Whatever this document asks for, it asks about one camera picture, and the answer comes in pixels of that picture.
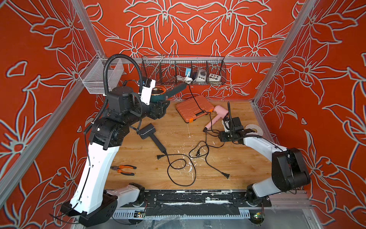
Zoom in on white tape roll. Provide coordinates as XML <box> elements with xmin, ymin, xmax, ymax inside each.
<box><xmin>245</xmin><ymin>124</ymin><xmax>264</xmax><ymax>136</ymax></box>

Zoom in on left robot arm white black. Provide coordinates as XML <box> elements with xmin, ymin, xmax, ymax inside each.
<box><xmin>61</xmin><ymin>54</ymin><xmax>170</xmax><ymax>227</ymax></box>

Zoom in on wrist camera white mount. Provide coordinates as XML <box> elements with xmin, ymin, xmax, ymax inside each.
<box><xmin>222</xmin><ymin>117</ymin><xmax>232</xmax><ymax>133</ymax></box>
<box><xmin>140</xmin><ymin>77</ymin><xmax>156</xmax><ymax>105</ymax></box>

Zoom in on pink dryer black cord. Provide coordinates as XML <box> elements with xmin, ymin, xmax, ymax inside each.
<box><xmin>188</xmin><ymin>130</ymin><xmax>231</xmax><ymax>179</ymax></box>

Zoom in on orange plastic tool case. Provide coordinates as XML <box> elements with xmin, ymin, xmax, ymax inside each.
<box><xmin>176</xmin><ymin>95</ymin><xmax>214</xmax><ymax>123</ymax></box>

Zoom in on white power strip cube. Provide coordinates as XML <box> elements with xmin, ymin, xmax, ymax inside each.
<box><xmin>208</xmin><ymin>73</ymin><xmax>222</xmax><ymax>85</ymax></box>

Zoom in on green dryer black cord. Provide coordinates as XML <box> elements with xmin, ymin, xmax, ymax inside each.
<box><xmin>187</xmin><ymin>84</ymin><xmax>229</xmax><ymax>149</ymax></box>

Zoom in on black hair dryer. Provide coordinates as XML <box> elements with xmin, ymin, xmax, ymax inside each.
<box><xmin>139</xmin><ymin>124</ymin><xmax>167</xmax><ymax>154</ymax></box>

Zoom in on pink hair dryer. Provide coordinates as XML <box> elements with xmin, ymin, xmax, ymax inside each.
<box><xmin>203</xmin><ymin>105</ymin><xmax>229</xmax><ymax>131</ymax></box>

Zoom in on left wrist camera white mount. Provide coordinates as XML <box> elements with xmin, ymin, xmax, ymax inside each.
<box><xmin>140</xmin><ymin>77</ymin><xmax>156</xmax><ymax>105</ymax></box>

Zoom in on blue white small box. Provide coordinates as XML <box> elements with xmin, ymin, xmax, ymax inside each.
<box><xmin>185</xmin><ymin>68</ymin><xmax>192</xmax><ymax>78</ymax></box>

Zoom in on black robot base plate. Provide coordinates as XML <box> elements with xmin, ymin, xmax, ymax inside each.
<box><xmin>118</xmin><ymin>189</ymin><xmax>272</xmax><ymax>217</ymax></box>

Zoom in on white coiled cable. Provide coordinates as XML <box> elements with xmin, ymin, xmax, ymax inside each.
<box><xmin>176</xmin><ymin>75</ymin><xmax>193</xmax><ymax>85</ymax></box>

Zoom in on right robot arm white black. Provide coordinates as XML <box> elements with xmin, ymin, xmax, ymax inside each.
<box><xmin>219</xmin><ymin>103</ymin><xmax>311</xmax><ymax>207</ymax></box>

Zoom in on clear acrylic wall bin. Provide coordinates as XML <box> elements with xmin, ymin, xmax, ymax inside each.
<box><xmin>80</xmin><ymin>56</ymin><xmax>124</xmax><ymax>94</ymax></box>

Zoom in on orange handled pliers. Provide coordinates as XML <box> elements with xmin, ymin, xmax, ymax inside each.
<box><xmin>110</xmin><ymin>165</ymin><xmax>137</xmax><ymax>176</ymax></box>

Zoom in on black wire wall basket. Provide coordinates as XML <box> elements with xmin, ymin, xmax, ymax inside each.
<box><xmin>141</xmin><ymin>54</ymin><xmax>227</xmax><ymax>86</ymax></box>

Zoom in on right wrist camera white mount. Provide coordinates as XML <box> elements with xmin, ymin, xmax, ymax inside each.
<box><xmin>222</xmin><ymin>117</ymin><xmax>232</xmax><ymax>133</ymax></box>

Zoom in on dark green hair dryer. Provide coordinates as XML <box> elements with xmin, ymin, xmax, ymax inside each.
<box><xmin>150</xmin><ymin>83</ymin><xmax>188</xmax><ymax>103</ymax></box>

